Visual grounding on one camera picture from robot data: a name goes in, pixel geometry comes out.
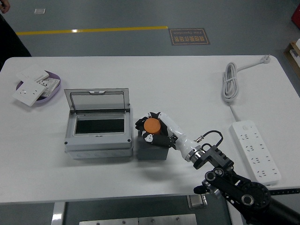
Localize person's left hand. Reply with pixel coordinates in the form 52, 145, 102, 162
0, 0, 10, 14

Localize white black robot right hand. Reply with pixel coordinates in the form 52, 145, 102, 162
135, 111, 197, 160

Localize orange cylinder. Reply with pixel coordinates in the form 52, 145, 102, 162
143, 118, 162, 136

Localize grey box with clear lid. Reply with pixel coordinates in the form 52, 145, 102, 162
63, 88, 134, 160

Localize grey cube with round recess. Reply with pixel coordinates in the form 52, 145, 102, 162
136, 130, 170, 161

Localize grey table control box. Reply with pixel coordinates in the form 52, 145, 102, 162
187, 194, 208, 210

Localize red box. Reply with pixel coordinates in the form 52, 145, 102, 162
290, 4, 300, 26

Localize person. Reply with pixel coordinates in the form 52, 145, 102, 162
0, 13, 32, 58

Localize white socket module panel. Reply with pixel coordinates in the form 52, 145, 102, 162
35, 78, 60, 98

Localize purple oval tray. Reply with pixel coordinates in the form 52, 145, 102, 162
15, 70, 62, 108

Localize white table leg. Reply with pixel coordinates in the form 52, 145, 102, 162
226, 199, 246, 225
51, 202, 66, 225

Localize wooden crate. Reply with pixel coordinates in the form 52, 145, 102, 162
283, 41, 300, 79

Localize white block in crate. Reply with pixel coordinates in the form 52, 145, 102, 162
290, 38, 300, 59

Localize white wall switch plate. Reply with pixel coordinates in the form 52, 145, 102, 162
15, 64, 50, 83

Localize white power cord with plug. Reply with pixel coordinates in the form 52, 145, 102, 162
221, 54, 272, 122

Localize white wall socket plate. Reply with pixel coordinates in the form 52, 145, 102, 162
12, 78, 47, 107

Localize grey metal base plate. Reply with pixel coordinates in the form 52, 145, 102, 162
79, 213, 197, 225

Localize black perforated rail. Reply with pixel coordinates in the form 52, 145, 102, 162
269, 188, 300, 195

